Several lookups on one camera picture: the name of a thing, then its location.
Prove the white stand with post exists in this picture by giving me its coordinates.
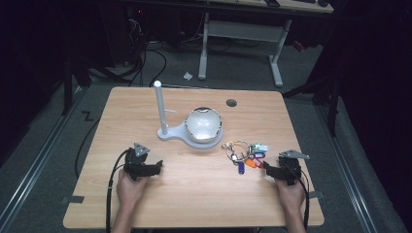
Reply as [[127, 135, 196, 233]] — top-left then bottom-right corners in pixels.
[[153, 80, 224, 150]]

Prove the grey-legged wooden desk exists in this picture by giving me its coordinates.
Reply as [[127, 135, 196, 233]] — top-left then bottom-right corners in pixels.
[[197, 0, 335, 88]]

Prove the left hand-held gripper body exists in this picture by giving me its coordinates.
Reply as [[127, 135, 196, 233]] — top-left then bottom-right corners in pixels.
[[123, 142, 156, 182]]

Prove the person's right hand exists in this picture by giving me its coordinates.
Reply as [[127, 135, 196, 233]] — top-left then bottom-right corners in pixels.
[[274, 176, 307, 212]]

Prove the black floor cable bundle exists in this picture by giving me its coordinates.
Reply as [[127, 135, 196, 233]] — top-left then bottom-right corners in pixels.
[[127, 17, 168, 88]]

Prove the person's left hand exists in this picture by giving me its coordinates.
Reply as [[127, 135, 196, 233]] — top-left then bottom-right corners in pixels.
[[116, 168, 151, 209]]

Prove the shiny metal bowl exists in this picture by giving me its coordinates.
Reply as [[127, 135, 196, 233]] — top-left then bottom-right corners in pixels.
[[184, 106, 223, 145]]

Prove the key bunch with coloured tags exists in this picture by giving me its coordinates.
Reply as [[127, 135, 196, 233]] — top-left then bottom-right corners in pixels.
[[221, 139, 271, 176]]

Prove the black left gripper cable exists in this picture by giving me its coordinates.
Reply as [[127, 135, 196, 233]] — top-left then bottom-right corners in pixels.
[[105, 149, 131, 233]]

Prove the thin black floor cable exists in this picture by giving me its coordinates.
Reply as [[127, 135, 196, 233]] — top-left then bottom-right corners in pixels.
[[74, 116, 102, 180]]

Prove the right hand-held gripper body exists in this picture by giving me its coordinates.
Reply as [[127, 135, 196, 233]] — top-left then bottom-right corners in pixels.
[[275, 149, 311, 186]]

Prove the metal floor rail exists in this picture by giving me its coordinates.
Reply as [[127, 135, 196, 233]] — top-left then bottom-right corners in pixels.
[[0, 86, 87, 229], [314, 102, 379, 233]]

